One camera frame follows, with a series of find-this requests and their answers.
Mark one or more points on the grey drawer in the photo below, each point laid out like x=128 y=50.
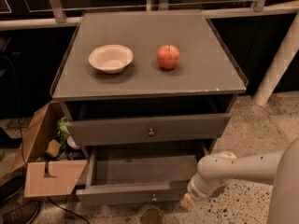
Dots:
x=130 y=173
x=135 y=130

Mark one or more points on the metal railing frame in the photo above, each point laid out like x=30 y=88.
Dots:
x=27 y=14

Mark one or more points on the grey wooden drawer cabinet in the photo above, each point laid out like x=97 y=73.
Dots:
x=205 y=81

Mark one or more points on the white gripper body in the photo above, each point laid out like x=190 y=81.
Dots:
x=198 y=191

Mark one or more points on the white paper bowl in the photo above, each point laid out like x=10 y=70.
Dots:
x=111 y=59

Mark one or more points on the round drawer knob middle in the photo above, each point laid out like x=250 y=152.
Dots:
x=154 y=197

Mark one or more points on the yellow sponge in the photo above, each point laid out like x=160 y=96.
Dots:
x=53 y=148

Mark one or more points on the brown cardboard box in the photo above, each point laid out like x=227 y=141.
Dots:
x=46 y=178

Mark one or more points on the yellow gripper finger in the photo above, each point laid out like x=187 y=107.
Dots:
x=187 y=201

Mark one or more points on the round drawer knob top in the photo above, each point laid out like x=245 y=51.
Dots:
x=151 y=132

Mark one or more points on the grey top drawer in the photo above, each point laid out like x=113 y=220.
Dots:
x=135 y=130

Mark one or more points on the round drawer knob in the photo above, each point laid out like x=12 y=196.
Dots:
x=151 y=132
x=154 y=197

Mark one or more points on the dark shoe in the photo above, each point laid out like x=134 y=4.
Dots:
x=24 y=214

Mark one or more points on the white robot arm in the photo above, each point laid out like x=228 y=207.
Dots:
x=279 y=169

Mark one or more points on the green crumpled bag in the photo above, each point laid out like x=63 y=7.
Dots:
x=62 y=130

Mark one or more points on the white diagonal post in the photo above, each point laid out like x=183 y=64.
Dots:
x=279 y=65

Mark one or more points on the red apple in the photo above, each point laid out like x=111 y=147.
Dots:
x=168 y=57

